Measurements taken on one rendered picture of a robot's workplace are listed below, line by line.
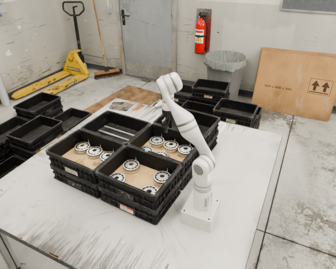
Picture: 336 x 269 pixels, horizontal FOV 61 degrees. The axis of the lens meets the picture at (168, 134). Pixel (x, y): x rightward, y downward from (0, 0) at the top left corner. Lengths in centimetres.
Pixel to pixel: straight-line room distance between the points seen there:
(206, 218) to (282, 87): 298
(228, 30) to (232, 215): 317
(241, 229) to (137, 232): 56
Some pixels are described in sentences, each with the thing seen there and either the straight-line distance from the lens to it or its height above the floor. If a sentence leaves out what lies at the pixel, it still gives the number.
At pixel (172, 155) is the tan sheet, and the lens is 187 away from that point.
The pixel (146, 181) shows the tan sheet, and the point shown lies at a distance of 169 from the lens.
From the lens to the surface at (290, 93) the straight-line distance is 427.
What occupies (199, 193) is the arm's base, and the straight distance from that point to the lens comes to 149.
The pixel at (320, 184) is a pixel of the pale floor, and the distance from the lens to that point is 321.
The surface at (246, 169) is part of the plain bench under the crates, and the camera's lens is 202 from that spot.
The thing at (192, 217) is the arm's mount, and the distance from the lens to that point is 158.
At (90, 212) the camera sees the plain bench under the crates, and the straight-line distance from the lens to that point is 176.
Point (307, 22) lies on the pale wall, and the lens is 424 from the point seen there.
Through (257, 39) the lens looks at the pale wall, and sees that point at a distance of 436.
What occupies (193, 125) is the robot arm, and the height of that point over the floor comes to 127.
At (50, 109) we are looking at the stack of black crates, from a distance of 334.
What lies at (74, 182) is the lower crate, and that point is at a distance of 188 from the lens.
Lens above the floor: 197
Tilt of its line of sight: 33 degrees down
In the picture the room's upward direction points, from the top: 1 degrees counter-clockwise
